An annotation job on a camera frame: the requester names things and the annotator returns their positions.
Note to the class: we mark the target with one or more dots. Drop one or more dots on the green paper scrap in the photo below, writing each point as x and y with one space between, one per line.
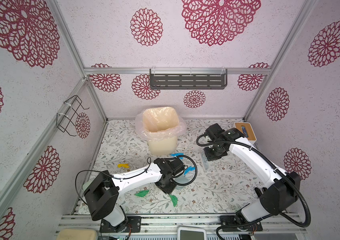
142 194
174 200

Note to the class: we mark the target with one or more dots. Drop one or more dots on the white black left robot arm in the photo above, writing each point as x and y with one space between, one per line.
102 193

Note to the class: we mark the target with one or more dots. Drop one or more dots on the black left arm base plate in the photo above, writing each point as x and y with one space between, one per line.
132 224

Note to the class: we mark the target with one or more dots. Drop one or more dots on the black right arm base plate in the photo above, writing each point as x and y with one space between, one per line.
232 223

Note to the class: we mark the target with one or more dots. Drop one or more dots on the black wire wall rack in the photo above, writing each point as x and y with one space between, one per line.
74 121

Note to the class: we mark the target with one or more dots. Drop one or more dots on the cream trash bin with bag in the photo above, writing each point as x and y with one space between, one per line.
160 127

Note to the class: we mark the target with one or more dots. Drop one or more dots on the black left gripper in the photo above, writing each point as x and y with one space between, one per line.
169 190

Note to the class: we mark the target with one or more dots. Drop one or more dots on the yellow paper scrap left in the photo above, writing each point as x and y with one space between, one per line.
125 166

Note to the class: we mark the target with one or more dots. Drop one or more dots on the cream sponge block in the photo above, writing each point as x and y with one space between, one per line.
77 234

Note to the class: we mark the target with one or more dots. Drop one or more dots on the dark grey wall shelf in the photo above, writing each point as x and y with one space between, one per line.
160 81

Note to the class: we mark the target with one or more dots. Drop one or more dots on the blue paper scrap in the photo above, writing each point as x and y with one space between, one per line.
176 154
189 169

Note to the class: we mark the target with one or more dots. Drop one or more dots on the white digital clock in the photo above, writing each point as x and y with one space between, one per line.
191 233

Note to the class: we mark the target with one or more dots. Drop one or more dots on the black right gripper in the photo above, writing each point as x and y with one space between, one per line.
209 157

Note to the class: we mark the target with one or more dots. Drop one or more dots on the white tissue box wooden lid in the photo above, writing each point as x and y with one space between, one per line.
247 130

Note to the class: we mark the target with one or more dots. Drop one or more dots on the green paper scrap lower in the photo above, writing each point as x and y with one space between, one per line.
174 200

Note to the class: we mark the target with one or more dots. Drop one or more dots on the black brush holder stand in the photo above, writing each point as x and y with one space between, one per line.
259 192

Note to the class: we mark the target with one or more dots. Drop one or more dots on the pale blue plastic dustpan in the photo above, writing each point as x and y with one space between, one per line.
183 181

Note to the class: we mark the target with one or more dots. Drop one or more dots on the green paper scrap left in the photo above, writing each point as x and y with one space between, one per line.
142 194

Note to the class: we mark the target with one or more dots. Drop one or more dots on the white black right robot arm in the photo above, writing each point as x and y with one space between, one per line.
282 187

